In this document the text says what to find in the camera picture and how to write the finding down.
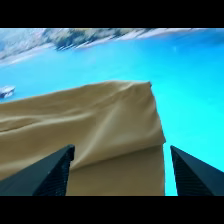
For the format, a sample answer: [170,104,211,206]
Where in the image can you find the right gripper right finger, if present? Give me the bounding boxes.
[170,145,224,197]

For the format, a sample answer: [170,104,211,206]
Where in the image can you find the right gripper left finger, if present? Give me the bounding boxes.
[0,144,76,197]

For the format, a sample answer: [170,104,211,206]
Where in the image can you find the brown pants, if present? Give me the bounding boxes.
[0,79,167,197]

